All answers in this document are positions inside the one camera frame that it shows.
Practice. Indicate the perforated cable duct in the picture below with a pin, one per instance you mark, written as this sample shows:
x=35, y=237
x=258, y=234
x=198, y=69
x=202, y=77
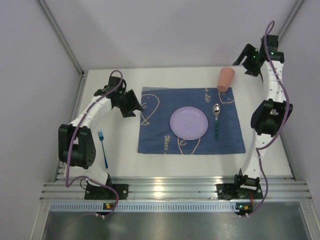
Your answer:
x=148, y=207

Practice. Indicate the aluminium frame rail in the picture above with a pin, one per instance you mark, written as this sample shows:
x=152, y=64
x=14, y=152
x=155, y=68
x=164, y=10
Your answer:
x=280, y=189

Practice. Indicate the purple plastic plate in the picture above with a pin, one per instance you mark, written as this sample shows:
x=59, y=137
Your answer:
x=188, y=123

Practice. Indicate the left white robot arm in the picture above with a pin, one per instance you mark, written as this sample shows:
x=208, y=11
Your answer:
x=76, y=146

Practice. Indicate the spoon with green handle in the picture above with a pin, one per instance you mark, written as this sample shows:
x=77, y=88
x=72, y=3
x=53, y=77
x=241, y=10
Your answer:
x=216, y=111

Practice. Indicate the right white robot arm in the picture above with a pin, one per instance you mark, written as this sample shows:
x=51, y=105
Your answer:
x=270, y=116

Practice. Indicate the blue plastic fork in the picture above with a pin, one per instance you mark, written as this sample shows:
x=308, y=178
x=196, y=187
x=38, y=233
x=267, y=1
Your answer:
x=101, y=139

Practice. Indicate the blue fish-print cloth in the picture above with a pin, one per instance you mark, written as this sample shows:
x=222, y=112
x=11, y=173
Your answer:
x=156, y=136

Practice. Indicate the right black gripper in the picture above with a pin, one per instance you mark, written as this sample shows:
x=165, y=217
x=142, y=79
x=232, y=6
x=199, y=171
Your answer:
x=245, y=56

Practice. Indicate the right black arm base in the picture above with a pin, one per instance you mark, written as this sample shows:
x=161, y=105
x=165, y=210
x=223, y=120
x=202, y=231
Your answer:
x=243, y=188

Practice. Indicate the orange plastic cup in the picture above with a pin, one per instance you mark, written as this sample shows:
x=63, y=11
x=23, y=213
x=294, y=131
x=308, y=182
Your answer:
x=225, y=79

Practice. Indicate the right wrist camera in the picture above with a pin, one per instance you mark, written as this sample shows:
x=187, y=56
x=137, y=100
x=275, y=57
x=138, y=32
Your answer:
x=269, y=51

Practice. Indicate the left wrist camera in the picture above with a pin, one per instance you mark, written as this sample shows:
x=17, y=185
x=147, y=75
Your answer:
x=114, y=81

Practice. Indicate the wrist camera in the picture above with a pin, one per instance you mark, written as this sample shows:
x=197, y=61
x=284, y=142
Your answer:
x=269, y=51
x=114, y=81

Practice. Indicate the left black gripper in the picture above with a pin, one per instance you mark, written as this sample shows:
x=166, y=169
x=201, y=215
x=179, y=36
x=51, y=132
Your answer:
x=129, y=103

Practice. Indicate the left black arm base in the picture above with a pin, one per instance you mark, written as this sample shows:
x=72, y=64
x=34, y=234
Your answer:
x=93, y=192

